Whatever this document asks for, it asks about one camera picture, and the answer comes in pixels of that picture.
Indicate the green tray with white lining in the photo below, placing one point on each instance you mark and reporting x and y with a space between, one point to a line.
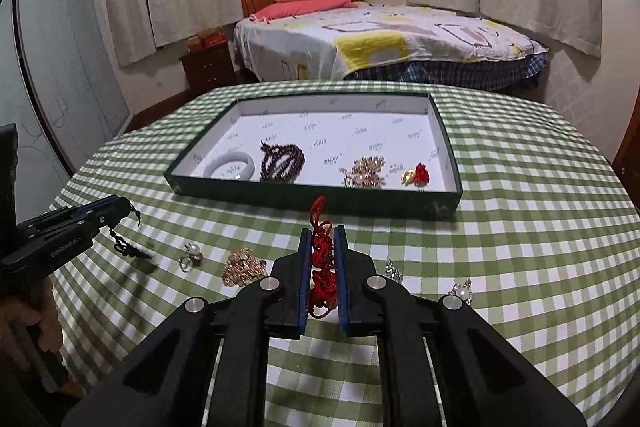
350 132

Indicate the bed with patterned cover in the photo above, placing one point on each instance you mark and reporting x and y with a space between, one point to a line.
310 37

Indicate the white jade bangle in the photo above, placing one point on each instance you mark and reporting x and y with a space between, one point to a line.
240 172

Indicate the pearl earring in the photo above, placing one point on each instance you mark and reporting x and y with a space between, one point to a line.
464 293

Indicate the dark wooden nightstand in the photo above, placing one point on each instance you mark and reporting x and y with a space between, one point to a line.
207 67

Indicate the green checked tablecloth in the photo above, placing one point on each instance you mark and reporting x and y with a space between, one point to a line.
525 207

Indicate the red and gold charm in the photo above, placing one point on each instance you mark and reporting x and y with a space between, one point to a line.
422 173

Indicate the frosted glass sliding wardrobe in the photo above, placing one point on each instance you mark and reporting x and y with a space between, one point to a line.
75 57

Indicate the yellow and red box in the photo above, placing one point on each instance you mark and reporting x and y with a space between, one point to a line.
193 44

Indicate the person's left hand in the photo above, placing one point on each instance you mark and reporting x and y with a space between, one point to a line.
45 312

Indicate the crystal earring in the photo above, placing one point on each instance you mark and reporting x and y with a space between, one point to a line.
394 272

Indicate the blue plaid bedsheet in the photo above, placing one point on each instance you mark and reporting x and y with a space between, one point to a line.
450 74

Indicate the brown wooden door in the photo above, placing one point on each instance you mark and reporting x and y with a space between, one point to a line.
631 147

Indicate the red gift box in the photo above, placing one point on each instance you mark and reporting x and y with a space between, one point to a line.
212 40

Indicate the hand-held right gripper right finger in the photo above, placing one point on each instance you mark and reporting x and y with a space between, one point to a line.
342 267

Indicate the pink pillow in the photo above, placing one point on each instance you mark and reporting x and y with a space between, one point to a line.
300 9

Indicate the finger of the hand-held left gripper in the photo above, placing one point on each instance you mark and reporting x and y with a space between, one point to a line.
100 201
107 216

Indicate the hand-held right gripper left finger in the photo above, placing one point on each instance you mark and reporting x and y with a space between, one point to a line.
306 267

